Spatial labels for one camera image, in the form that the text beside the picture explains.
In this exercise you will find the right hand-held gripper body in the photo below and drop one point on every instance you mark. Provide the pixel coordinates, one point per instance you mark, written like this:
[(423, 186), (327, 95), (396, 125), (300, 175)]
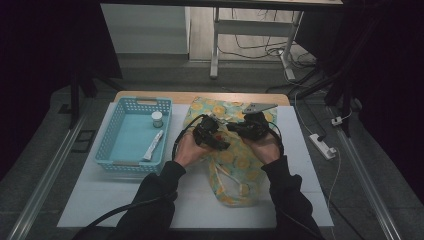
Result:
[(256, 128)]

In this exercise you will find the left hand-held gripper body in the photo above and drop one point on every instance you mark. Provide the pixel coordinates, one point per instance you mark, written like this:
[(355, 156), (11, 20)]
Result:
[(205, 130)]

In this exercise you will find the orange-print green cloth bag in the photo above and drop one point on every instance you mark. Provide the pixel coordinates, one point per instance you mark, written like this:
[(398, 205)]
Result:
[(235, 166)]

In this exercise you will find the small white-capped bottle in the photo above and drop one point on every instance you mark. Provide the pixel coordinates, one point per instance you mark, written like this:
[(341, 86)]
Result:
[(157, 119)]

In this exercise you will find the white tube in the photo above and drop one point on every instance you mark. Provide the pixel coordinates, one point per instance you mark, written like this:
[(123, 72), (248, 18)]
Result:
[(152, 146)]

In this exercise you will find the blue plastic basket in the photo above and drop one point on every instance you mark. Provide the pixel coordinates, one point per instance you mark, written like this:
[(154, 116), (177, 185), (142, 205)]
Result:
[(136, 143)]

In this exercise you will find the person's right hand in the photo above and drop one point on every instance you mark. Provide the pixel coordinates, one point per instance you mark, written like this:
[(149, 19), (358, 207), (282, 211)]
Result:
[(265, 148)]

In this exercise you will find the person's left hand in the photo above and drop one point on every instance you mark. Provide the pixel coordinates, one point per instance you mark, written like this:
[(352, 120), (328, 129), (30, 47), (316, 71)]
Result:
[(190, 151)]

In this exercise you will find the white table mat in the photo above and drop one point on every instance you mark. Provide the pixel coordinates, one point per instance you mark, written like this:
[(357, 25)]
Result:
[(200, 206)]

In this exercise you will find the white power strip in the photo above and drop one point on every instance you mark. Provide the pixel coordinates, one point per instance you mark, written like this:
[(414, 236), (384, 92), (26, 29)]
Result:
[(321, 146)]

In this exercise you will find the white plug adapter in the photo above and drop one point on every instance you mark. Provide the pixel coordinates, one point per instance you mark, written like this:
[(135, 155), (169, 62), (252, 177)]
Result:
[(336, 121)]

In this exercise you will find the black metal stand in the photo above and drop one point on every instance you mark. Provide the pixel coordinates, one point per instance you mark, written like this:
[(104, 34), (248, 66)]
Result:
[(75, 100), (346, 100)]

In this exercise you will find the white-legged desk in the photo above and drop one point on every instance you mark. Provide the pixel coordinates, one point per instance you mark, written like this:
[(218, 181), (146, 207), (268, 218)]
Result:
[(253, 27)]

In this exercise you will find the metal floor rail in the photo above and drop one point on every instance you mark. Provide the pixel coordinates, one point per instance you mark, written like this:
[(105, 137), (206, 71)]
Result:
[(46, 180), (366, 180)]

